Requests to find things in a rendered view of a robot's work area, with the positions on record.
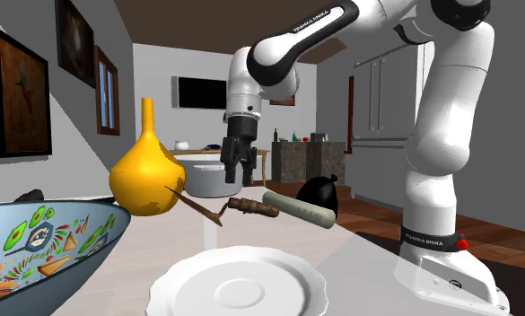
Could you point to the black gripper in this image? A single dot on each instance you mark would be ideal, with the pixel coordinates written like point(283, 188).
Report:
point(243, 129)

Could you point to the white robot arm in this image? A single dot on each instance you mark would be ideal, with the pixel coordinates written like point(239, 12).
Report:
point(446, 131)

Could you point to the grey round pot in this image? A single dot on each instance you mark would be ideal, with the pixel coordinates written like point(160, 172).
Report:
point(205, 181)

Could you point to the rusty brown trowel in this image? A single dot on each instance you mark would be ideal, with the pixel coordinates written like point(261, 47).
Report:
point(251, 206)

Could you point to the dark stone counter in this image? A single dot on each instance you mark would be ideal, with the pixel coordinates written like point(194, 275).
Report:
point(308, 159)

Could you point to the grey-green cylinder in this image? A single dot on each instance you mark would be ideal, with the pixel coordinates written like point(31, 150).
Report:
point(299, 209)

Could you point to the black round vase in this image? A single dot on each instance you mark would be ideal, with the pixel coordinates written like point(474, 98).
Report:
point(319, 192)

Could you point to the yellow long-necked vase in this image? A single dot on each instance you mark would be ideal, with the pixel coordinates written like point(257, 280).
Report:
point(146, 175)

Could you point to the white scalloped plate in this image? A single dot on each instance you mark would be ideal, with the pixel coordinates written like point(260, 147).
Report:
point(238, 284)

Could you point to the brown-framed window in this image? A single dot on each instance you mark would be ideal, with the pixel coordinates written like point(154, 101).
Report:
point(107, 92)

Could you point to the grey refrigerator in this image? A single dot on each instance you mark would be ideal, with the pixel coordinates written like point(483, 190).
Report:
point(384, 114)

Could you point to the dark grey lump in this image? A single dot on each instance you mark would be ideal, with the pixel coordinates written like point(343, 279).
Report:
point(29, 195)

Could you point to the blue patterned bowl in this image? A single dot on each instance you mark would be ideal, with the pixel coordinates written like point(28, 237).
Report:
point(43, 258)

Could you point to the black wall television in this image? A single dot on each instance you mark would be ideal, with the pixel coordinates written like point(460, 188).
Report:
point(201, 93)

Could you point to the dark wall picture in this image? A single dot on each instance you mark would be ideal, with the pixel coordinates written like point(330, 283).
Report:
point(75, 41)

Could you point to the black-framed brown wall picture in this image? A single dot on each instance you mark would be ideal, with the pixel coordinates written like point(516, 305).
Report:
point(19, 96)

